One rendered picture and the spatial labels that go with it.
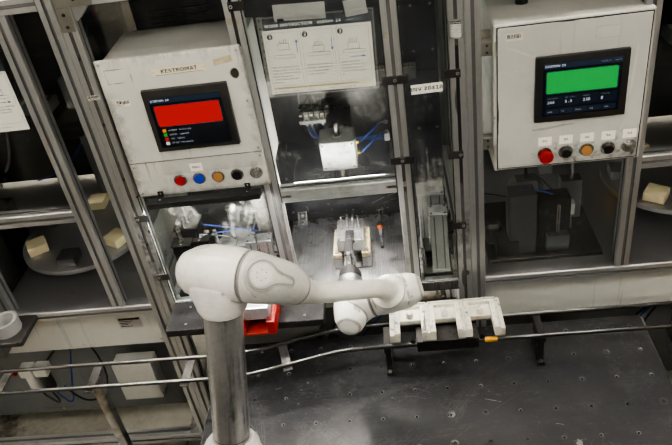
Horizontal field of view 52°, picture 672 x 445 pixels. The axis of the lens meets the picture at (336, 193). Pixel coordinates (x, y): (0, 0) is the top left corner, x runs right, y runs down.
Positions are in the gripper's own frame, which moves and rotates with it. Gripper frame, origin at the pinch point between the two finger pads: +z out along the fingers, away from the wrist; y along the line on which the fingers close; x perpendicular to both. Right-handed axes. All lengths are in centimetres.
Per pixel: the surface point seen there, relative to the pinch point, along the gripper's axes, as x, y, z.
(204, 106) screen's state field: 34, 67, -15
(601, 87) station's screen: -77, 60, -16
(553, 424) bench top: -59, -31, -57
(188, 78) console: 37, 75, -13
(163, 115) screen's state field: 46, 65, -15
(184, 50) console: 36, 83, -12
